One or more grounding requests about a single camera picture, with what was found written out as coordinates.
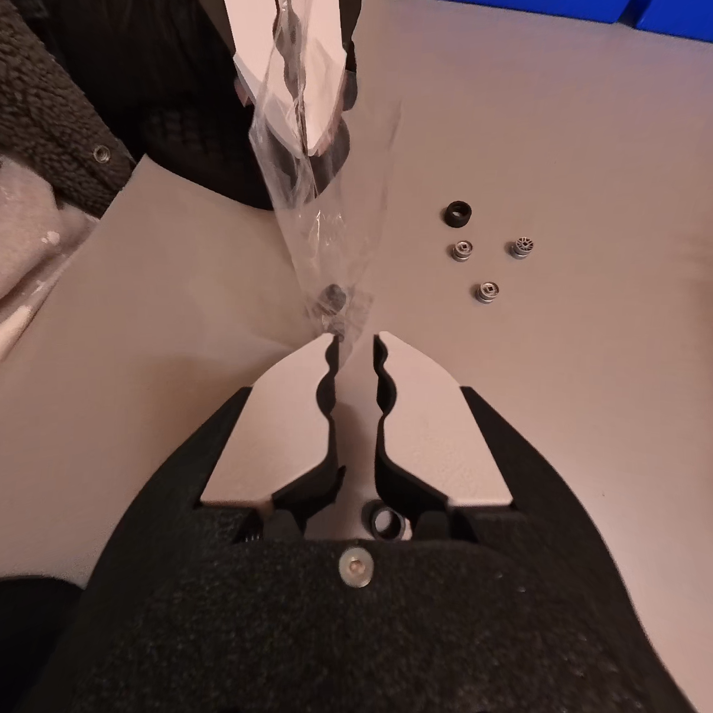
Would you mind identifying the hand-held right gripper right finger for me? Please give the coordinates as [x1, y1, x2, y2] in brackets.
[372, 332, 513, 509]

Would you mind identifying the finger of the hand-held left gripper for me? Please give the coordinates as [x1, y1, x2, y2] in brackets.
[224, 0, 308, 156]
[302, 0, 348, 158]

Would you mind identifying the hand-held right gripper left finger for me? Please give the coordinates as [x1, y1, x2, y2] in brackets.
[199, 334, 347, 512]

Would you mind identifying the clear plastic bag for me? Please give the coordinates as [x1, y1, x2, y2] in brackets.
[248, 0, 402, 368]

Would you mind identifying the person's left forearm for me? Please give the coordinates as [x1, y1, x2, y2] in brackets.
[56, 0, 352, 211]

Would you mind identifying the grey printed sweatshirt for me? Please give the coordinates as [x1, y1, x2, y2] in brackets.
[0, 156, 101, 357]

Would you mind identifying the blue plastic bin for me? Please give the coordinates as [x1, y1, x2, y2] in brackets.
[615, 0, 713, 30]

